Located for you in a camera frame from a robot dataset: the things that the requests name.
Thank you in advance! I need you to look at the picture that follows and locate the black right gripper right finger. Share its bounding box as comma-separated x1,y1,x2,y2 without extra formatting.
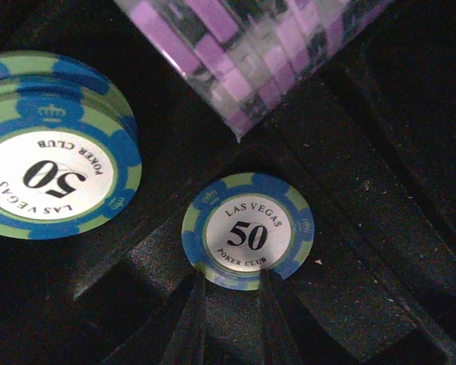
258,269,302,364

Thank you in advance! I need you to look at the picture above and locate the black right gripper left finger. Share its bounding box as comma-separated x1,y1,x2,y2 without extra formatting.
160,272,206,364

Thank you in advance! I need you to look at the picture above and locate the blue green 50 chip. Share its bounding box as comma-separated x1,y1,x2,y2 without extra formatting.
182,173,315,290

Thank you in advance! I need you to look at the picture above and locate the aluminium poker case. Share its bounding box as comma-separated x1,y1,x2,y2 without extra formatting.
0,1,456,364

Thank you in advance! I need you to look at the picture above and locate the blue green chip stack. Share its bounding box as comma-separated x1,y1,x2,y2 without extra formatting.
0,51,142,240

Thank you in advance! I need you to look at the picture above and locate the purple poker chip stack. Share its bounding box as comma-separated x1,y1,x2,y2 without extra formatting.
119,1,388,138

